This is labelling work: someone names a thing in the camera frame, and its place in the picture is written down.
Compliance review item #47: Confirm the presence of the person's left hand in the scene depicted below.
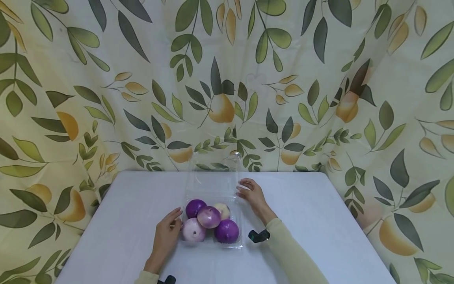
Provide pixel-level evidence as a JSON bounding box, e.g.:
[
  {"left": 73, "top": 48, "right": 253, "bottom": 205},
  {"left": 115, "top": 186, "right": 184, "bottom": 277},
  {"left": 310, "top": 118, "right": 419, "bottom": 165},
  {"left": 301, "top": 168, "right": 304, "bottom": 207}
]
[{"left": 143, "top": 207, "right": 184, "bottom": 274}]

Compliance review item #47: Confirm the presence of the person's right hand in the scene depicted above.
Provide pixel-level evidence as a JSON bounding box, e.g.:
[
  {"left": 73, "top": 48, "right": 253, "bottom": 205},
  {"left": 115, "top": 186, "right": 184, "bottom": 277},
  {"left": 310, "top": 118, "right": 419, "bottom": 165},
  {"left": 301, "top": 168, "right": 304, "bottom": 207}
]
[{"left": 236, "top": 178, "right": 278, "bottom": 226}]

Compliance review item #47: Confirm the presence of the clear plastic clamshell container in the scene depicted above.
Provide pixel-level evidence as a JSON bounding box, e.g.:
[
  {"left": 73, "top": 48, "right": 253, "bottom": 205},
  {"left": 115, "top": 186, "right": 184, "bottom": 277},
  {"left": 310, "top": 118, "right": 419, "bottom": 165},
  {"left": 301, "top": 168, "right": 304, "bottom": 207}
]
[{"left": 180, "top": 151, "right": 245, "bottom": 249}]

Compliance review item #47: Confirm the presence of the person's right forearm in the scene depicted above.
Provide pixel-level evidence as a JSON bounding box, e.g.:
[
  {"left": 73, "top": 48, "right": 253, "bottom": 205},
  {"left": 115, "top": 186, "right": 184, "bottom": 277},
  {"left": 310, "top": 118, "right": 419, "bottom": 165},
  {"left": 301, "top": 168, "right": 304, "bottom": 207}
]
[{"left": 264, "top": 218, "right": 329, "bottom": 284}]

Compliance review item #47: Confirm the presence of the person's left forearm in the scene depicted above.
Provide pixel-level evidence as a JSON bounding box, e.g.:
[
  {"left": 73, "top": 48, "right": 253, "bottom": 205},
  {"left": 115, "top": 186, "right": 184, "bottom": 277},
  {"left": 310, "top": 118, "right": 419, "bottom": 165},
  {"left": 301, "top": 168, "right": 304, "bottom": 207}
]
[{"left": 134, "top": 265, "right": 167, "bottom": 284}]

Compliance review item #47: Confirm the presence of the pale pink onion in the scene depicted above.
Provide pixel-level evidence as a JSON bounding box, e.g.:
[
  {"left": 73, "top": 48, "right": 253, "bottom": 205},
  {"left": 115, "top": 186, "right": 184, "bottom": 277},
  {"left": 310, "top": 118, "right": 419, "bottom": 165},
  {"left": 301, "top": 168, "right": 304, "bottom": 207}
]
[{"left": 182, "top": 218, "right": 207, "bottom": 242}]

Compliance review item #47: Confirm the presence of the dark purple onion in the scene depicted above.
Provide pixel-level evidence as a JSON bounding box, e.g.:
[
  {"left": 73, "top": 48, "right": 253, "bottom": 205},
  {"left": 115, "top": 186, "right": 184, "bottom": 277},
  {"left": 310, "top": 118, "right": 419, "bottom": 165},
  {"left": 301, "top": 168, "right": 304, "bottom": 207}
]
[
  {"left": 185, "top": 199, "right": 207, "bottom": 219},
  {"left": 214, "top": 219, "right": 240, "bottom": 244}
]

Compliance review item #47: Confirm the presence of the pale yellow onion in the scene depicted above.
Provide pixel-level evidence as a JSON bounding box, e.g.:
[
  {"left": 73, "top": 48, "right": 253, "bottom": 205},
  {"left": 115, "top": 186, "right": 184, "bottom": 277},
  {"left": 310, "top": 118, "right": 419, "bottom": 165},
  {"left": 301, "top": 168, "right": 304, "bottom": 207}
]
[{"left": 213, "top": 203, "right": 231, "bottom": 220}]

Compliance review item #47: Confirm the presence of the light purple onion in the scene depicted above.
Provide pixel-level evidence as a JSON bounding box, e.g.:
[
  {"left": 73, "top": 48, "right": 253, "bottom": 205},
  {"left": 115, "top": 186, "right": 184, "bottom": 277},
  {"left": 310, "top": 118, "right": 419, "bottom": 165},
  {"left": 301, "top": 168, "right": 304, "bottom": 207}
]
[{"left": 197, "top": 206, "right": 222, "bottom": 229}]

